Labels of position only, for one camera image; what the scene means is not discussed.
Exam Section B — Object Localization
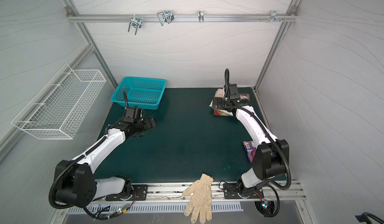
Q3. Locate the floral skirt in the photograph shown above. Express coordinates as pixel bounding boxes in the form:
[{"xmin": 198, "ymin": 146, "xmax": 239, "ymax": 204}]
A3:
[{"xmin": 209, "ymin": 89, "xmax": 225, "ymax": 110}]

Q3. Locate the red plaid skirt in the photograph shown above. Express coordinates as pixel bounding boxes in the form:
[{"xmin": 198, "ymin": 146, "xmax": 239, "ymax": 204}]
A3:
[{"xmin": 213, "ymin": 94, "xmax": 251, "ymax": 117}]

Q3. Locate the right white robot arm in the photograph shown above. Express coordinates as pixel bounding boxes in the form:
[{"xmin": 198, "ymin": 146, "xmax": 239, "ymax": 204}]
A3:
[{"xmin": 212, "ymin": 69, "xmax": 292, "ymax": 190}]

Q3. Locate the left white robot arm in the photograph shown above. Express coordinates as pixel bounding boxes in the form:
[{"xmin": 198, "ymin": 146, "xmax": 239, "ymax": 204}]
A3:
[{"xmin": 49, "ymin": 104, "xmax": 157, "ymax": 209}]

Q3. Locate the teal plastic basket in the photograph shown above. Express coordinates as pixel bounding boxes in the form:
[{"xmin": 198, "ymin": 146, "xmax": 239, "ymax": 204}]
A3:
[{"xmin": 111, "ymin": 77, "xmax": 167, "ymax": 110}]

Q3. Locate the purple snack packet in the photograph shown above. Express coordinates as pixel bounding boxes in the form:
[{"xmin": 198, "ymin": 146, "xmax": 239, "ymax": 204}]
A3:
[{"xmin": 243, "ymin": 141, "xmax": 258, "ymax": 163}]

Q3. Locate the green table mat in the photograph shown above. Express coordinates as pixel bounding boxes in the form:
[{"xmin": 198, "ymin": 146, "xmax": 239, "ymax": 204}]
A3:
[{"xmin": 95, "ymin": 88, "xmax": 252, "ymax": 183}]

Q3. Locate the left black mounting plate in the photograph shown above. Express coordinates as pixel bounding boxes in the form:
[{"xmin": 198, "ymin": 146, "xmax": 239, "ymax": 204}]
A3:
[{"xmin": 106, "ymin": 184, "xmax": 148, "ymax": 202}]

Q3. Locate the black mounting plate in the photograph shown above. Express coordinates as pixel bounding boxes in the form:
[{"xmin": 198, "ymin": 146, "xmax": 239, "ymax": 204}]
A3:
[
  {"xmin": 106, "ymin": 184, "xmax": 148, "ymax": 202},
  {"xmin": 219, "ymin": 181, "xmax": 264, "ymax": 200}
]

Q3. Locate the white ventilation grille strip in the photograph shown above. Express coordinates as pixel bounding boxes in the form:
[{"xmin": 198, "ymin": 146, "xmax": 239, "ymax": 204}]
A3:
[{"xmin": 67, "ymin": 201, "xmax": 244, "ymax": 215}]

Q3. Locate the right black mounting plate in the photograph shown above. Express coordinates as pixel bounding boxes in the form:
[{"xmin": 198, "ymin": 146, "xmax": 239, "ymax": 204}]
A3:
[{"xmin": 219, "ymin": 181, "xmax": 264, "ymax": 200}]

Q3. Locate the small metal clip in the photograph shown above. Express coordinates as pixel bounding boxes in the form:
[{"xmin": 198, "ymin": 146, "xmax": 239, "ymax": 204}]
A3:
[{"xmin": 198, "ymin": 11, "xmax": 204, "ymax": 23}]

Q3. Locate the beige knitted glove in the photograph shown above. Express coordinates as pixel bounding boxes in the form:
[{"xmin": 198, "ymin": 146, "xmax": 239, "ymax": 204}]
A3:
[{"xmin": 182, "ymin": 173, "xmax": 214, "ymax": 224}]

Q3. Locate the metal double hook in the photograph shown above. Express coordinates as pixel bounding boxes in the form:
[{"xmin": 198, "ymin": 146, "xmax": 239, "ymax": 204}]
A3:
[{"xmin": 157, "ymin": 10, "xmax": 175, "ymax": 26}]

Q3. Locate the metal U-bolt hook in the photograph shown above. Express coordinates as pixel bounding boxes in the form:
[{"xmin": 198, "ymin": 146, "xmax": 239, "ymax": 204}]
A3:
[{"xmin": 128, "ymin": 15, "xmax": 142, "ymax": 35}]

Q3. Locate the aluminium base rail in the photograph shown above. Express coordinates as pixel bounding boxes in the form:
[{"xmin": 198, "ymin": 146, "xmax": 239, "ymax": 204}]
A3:
[{"xmin": 71, "ymin": 181, "xmax": 307, "ymax": 208}]

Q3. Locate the white wire wall basket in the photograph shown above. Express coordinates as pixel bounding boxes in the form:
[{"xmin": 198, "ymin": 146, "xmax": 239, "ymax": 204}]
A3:
[{"xmin": 11, "ymin": 64, "xmax": 106, "ymax": 140}]

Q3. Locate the horizontal aluminium rail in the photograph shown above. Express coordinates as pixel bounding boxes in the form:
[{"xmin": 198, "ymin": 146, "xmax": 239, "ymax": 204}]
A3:
[{"xmin": 67, "ymin": 13, "xmax": 298, "ymax": 23}]

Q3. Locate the metal bracket with screws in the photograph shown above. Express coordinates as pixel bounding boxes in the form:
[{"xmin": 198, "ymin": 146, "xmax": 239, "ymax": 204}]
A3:
[{"xmin": 260, "ymin": 11, "xmax": 287, "ymax": 23}]

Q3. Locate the left base cable bundle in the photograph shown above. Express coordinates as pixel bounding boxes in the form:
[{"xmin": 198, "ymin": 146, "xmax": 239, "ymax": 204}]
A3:
[{"xmin": 81, "ymin": 193, "xmax": 137, "ymax": 221}]

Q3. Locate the base cable bundle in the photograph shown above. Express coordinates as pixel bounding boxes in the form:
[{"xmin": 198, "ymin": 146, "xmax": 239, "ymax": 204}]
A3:
[
  {"xmin": 254, "ymin": 184, "xmax": 281, "ymax": 218},
  {"xmin": 81, "ymin": 193, "xmax": 137, "ymax": 221}
]

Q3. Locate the right base cable bundle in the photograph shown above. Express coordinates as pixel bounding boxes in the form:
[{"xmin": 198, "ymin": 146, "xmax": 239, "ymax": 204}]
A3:
[{"xmin": 254, "ymin": 184, "xmax": 281, "ymax": 218}]

